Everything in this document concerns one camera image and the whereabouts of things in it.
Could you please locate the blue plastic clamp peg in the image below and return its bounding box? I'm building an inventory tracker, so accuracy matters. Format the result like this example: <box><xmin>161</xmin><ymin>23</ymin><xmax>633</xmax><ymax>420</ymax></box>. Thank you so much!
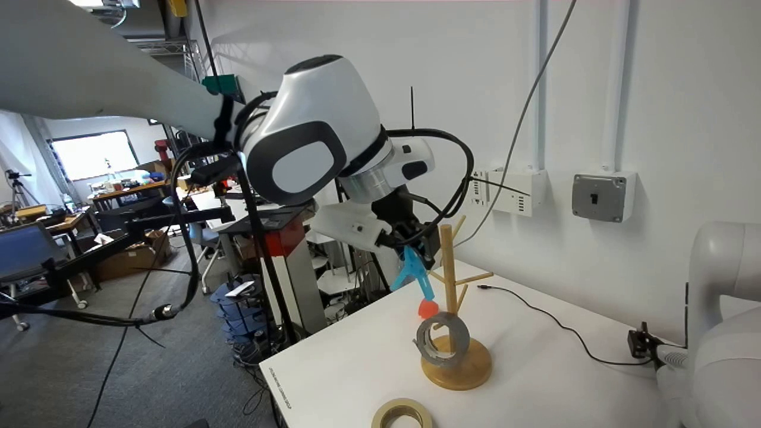
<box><xmin>390</xmin><ymin>245</ymin><xmax>437</xmax><ymax>305</ymax></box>

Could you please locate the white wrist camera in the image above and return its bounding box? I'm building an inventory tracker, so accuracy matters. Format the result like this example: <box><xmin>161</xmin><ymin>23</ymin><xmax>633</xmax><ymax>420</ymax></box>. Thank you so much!
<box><xmin>307</xmin><ymin>200</ymin><xmax>398</xmax><ymax>254</ymax></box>

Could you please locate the thin black table cable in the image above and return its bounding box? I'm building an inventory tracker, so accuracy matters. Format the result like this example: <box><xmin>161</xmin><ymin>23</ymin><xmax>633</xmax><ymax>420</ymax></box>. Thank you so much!
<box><xmin>475</xmin><ymin>280</ymin><xmax>648</xmax><ymax>368</ymax></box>

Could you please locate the white wall conduit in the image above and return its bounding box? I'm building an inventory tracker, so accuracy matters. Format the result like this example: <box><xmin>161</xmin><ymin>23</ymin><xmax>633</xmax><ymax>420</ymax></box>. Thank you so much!
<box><xmin>533</xmin><ymin>0</ymin><xmax>551</xmax><ymax>174</ymax></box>
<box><xmin>617</xmin><ymin>0</ymin><xmax>639</xmax><ymax>175</ymax></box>

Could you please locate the white labelled wall box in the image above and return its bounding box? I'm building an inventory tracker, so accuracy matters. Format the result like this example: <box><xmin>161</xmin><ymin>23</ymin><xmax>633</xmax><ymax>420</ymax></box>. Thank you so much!
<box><xmin>467</xmin><ymin>166</ymin><xmax>500</xmax><ymax>217</ymax></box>

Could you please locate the long gray wall cable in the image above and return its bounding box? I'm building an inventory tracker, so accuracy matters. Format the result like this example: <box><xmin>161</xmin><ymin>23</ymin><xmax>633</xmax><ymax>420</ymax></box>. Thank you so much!
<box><xmin>457</xmin><ymin>0</ymin><xmax>580</xmax><ymax>250</ymax></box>

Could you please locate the blue crate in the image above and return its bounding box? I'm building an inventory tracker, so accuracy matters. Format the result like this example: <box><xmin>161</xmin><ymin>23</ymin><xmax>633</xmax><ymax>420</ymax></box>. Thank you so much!
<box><xmin>211</xmin><ymin>280</ymin><xmax>266</xmax><ymax>344</ymax></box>

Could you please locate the bright window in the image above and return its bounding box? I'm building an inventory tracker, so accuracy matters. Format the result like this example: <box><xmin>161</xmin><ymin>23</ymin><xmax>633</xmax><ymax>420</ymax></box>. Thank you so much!
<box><xmin>48</xmin><ymin>128</ymin><xmax>143</xmax><ymax>183</ymax></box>

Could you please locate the wooden peg tree holder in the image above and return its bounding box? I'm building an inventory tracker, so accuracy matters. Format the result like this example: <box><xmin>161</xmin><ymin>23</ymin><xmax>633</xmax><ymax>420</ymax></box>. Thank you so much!
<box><xmin>418</xmin><ymin>224</ymin><xmax>497</xmax><ymax>391</ymax></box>

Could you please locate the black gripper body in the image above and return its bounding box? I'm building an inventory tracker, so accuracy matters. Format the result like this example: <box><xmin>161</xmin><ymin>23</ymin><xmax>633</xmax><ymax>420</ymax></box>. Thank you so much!
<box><xmin>369</xmin><ymin>185</ymin><xmax>442</xmax><ymax>256</ymax></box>

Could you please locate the cardboard box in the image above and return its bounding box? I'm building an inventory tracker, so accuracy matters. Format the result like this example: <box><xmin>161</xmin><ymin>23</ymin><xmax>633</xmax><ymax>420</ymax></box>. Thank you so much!
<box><xmin>92</xmin><ymin>227</ymin><xmax>173</xmax><ymax>280</ymax></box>

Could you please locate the gray wall socket box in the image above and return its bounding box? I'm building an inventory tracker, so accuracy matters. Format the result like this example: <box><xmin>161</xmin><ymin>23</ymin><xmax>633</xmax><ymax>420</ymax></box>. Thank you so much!
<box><xmin>571</xmin><ymin>168</ymin><xmax>639</xmax><ymax>226</ymax></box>

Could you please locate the white plain wall box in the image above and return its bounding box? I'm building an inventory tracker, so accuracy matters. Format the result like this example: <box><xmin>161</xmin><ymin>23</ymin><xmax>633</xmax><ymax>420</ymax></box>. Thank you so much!
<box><xmin>495</xmin><ymin>164</ymin><xmax>551</xmax><ymax>218</ymax></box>

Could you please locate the red orange box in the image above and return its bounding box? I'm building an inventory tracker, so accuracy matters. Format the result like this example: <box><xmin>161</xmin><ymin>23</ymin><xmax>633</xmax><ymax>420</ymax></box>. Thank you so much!
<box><xmin>261</xmin><ymin>211</ymin><xmax>310</xmax><ymax>258</ymax></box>

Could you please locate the beige masking tape roll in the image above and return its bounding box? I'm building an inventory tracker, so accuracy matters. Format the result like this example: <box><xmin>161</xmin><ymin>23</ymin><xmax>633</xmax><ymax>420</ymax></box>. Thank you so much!
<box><xmin>369</xmin><ymin>397</ymin><xmax>437</xmax><ymax>428</ymax></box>

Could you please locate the blue chair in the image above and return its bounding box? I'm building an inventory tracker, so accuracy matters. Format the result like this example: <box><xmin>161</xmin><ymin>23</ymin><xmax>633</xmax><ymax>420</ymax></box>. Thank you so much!
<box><xmin>0</xmin><ymin>224</ymin><xmax>67</xmax><ymax>290</ymax></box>

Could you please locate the thick black hose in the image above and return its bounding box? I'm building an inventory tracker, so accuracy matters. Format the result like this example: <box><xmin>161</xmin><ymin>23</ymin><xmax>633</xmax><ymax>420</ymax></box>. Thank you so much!
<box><xmin>0</xmin><ymin>137</ymin><xmax>241</xmax><ymax>331</ymax></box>

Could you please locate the grey mug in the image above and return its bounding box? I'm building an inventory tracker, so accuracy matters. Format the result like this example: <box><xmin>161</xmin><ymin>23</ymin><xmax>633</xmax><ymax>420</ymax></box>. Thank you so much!
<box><xmin>412</xmin><ymin>308</ymin><xmax>473</xmax><ymax>367</ymax></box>

